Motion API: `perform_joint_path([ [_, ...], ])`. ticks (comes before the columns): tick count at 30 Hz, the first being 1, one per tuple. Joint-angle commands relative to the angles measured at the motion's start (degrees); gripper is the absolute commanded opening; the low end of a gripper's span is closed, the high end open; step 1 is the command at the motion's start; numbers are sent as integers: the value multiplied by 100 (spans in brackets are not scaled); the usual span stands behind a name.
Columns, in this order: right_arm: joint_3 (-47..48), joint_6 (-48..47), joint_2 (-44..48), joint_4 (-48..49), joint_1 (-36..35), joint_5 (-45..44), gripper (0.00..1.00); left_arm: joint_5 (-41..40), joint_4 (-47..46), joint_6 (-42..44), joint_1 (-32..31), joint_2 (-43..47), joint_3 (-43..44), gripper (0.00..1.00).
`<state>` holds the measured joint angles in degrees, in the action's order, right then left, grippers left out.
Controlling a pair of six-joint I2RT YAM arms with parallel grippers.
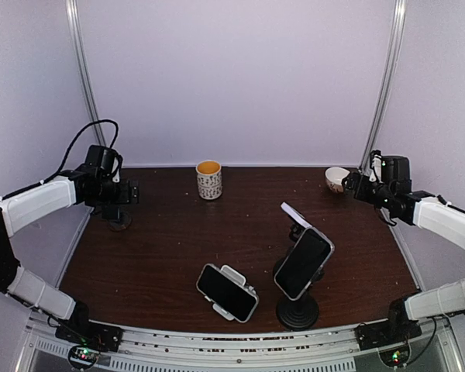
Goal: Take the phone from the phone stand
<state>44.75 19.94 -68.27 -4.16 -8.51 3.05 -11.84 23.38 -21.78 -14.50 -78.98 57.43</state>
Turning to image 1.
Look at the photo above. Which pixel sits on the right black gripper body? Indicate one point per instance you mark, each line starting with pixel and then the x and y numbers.
pixel 362 193

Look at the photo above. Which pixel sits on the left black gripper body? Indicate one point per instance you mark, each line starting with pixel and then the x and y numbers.
pixel 108 194

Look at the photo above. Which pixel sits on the large black phone silver edge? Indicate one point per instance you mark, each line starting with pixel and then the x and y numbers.
pixel 303 263

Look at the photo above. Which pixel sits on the white folding phone stand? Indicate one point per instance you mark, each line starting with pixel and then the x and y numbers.
pixel 232 276

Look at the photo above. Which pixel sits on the black round-base phone stand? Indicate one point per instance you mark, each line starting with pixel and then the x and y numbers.
pixel 301 314

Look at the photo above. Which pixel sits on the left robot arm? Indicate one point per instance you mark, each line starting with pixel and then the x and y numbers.
pixel 96 183

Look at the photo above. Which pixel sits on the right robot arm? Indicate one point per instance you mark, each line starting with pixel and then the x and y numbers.
pixel 388 185

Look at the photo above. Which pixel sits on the dark grey small phone stand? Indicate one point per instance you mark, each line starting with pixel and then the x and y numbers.
pixel 117 219

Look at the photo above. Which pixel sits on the black stand with white pad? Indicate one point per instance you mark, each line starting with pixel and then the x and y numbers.
pixel 299 223

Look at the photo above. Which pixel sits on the white ceramic bowl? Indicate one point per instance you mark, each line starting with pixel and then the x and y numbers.
pixel 334 179

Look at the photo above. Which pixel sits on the patterned mug yellow inside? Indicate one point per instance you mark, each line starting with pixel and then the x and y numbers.
pixel 209 180

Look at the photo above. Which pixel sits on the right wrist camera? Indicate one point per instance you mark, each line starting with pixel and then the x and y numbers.
pixel 375 163

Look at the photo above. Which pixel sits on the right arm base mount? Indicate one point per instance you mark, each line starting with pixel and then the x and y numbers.
pixel 392 336

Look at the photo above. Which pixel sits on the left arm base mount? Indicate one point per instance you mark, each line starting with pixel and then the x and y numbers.
pixel 90 339

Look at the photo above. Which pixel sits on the front aluminium rail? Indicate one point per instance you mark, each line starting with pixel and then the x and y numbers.
pixel 332 349

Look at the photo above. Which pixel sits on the right aluminium frame post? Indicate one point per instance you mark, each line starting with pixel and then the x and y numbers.
pixel 390 65

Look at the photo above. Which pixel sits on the aluminium frame post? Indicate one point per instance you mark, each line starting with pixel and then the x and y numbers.
pixel 82 65
pixel 390 65

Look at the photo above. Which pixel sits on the left aluminium frame post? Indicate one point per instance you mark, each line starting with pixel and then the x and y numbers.
pixel 82 65

